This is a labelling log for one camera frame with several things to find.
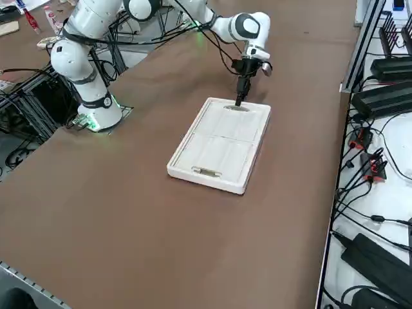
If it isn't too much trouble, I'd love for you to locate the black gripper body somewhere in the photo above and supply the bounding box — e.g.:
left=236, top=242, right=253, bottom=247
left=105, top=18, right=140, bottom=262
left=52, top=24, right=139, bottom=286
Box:
left=231, top=57, right=262, bottom=80

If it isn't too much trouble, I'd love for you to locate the white folding storage box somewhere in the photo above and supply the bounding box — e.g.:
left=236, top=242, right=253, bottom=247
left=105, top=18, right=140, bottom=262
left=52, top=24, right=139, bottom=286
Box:
left=166, top=97, right=272, bottom=196

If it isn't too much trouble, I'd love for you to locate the dark power adapter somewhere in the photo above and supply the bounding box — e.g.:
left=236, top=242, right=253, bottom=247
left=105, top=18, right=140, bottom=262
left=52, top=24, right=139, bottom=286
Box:
left=350, top=82, right=412, bottom=117
left=370, top=54, right=412, bottom=82

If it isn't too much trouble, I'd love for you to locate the black slotted rack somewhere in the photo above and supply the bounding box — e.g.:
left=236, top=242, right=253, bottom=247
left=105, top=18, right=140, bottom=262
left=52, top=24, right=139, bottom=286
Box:
left=378, top=11, right=412, bottom=56

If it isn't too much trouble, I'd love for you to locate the pink and white bottle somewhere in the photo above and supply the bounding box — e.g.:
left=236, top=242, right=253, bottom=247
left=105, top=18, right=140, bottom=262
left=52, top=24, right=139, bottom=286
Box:
left=43, top=5, right=64, bottom=35

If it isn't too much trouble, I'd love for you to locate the small snack packet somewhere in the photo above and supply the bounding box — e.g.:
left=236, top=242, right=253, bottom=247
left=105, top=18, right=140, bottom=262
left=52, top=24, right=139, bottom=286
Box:
left=36, top=36, right=59, bottom=50

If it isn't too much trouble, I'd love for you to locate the large black power adapter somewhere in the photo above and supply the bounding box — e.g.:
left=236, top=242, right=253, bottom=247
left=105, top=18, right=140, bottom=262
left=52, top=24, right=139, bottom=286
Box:
left=341, top=233, right=412, bottom=290

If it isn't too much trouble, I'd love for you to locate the red bottle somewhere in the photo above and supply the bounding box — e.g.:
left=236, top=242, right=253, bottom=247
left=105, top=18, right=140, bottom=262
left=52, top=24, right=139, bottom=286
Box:
left=23, top=8, right=42, bottom=35

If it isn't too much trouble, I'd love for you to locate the wooden board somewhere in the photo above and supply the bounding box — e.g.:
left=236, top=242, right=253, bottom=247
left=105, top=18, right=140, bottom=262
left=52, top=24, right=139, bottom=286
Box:
left=0, top=20, right=21, bottom=37

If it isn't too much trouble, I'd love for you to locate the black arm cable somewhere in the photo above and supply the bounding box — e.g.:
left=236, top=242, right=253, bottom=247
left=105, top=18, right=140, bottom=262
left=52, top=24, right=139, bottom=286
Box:
left=64, top=0, right=255, bottom=78

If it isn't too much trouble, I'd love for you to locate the aluminium camera post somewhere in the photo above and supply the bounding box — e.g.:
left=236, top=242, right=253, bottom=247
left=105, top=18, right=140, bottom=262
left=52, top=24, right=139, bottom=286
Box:
left=340, top=0, right=388, bottom=94

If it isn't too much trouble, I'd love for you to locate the aluminium table frame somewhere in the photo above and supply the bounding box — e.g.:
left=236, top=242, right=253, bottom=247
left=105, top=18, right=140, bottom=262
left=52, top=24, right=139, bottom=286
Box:
left=0, top=66, right=81, bottom=145

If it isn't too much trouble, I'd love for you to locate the aluminium table edge rail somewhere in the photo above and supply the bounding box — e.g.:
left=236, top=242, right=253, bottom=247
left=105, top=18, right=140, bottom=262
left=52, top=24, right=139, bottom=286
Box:
left=0, top=259, right=72, bottom=309

